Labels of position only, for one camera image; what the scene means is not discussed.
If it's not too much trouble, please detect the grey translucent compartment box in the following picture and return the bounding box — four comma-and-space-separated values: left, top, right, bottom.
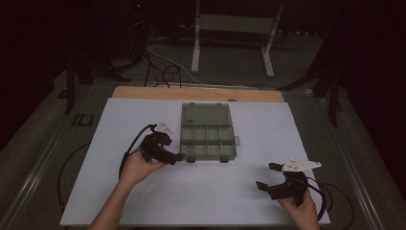
179, 102, 240, 163

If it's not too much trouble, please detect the white metal stand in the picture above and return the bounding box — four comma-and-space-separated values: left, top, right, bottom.
191, 0, 285, 79

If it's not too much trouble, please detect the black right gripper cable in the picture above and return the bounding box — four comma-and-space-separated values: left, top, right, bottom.
305, 176, 356, 230

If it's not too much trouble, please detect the person's right hand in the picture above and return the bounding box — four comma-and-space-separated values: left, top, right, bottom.
277, 191, 321, 230

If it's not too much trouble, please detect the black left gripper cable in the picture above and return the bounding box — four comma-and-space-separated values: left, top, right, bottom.
118, 124, 158, 180

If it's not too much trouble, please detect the metal floor rail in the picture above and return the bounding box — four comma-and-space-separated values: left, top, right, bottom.
0, 121, 75, 230
319, 95, 386, 230

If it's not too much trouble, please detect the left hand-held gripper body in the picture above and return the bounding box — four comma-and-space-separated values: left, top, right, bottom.
139, 122, 175, 162

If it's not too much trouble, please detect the wooden table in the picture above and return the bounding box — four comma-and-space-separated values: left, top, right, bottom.
112, 85, 285, 104

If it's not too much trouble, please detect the black tripod stand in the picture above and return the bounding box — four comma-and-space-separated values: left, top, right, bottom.
277, 32, 345, 127

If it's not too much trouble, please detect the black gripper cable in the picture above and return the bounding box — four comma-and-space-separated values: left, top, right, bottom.
305, 176, 356, 230
118, 124, 158, 180

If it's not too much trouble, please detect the black floor cable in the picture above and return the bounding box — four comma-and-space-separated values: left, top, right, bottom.
143, 51, 184, 88

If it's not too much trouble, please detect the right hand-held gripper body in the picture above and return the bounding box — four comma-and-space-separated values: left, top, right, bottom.
269, 156, 323, 207

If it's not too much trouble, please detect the white board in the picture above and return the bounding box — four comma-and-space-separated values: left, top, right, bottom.
59, 97, 331, 226

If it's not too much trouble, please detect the person's left hand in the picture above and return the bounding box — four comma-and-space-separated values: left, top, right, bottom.
118, 147, 167, 189

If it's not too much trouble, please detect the white floor cable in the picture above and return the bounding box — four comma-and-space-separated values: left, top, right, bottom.
147, 44, 258, 90

